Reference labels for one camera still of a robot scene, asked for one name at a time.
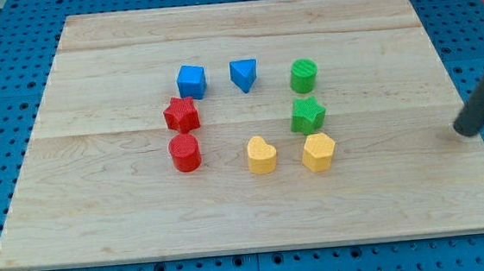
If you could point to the green star block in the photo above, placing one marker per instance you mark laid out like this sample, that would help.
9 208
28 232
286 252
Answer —
307 115

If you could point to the yellow hexagon block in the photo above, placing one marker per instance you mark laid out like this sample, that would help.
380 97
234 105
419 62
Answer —
318 152

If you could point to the green cylinder block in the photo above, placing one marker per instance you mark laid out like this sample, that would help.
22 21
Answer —
303 75

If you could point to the yellow heart block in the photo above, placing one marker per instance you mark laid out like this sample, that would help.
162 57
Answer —
262 157

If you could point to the wooden board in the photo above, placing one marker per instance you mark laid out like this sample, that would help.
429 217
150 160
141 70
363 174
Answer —
98 185

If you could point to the blue triangle block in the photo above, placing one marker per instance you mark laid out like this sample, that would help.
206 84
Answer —
243 74

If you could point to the blue cube block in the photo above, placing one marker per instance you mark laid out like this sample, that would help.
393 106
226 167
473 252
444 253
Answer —
191 82

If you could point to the red star block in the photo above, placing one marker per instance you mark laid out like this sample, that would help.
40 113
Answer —
182 115

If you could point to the red cylinder block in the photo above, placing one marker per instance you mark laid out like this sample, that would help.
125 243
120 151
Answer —
185 152

